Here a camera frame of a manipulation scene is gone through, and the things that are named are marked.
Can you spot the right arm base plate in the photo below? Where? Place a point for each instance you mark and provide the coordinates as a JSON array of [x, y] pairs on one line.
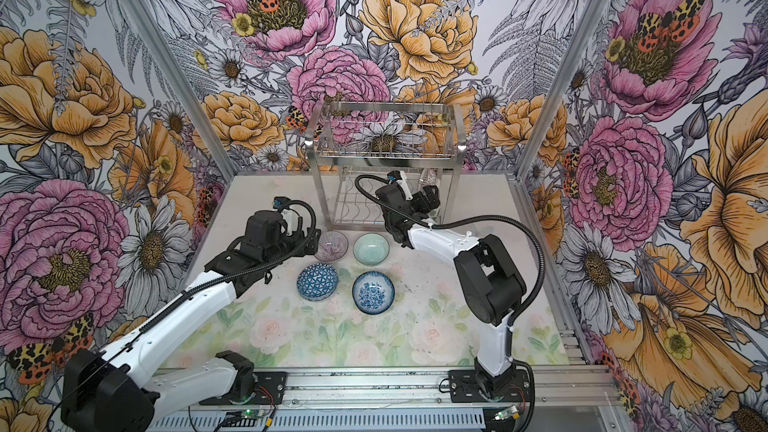
[[475, 386]]

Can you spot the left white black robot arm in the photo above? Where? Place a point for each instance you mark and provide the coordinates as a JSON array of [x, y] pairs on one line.
[[117, 388]]

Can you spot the aluminium frame post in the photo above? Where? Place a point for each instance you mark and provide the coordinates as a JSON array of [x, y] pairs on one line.
[[152, 36], [583, 31]]

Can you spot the white bowl maroon pattern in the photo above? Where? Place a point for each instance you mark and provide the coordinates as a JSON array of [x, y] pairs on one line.
[[430, 177]]

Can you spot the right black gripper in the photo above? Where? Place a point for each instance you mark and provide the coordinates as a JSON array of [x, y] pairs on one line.
[[431, 197]]

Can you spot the left aluminium frame post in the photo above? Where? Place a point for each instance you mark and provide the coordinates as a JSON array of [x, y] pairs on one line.
[[152, 36]]

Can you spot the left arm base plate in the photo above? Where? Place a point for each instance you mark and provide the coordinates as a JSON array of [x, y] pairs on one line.
[[266, 388]]

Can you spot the steel two-tier dish rack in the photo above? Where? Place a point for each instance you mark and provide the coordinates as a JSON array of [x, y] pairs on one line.
[[344, 140]]

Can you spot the right aluminium frame post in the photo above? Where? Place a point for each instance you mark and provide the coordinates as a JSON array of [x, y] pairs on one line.
[[583, 31]]

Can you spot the aluminium front rail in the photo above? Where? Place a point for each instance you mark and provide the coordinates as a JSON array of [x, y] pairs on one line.
[[410, 387]]

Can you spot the white vented cable duct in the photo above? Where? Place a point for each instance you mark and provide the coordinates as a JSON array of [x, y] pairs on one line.
[[452, 419]]

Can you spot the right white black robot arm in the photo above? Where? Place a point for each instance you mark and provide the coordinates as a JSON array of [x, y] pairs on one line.
[[493, 287]]

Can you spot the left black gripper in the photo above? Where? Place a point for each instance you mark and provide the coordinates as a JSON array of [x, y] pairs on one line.
[[311, 242]]

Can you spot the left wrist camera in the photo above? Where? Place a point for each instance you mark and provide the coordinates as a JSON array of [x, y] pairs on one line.
[[280, 203]]

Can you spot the blue floral pattern bowl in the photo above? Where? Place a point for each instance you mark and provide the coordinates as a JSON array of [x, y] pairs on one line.
[[373, 293]]

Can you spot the blue geometric pattern bowl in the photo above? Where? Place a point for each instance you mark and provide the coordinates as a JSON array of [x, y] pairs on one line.
[[317, 282]]

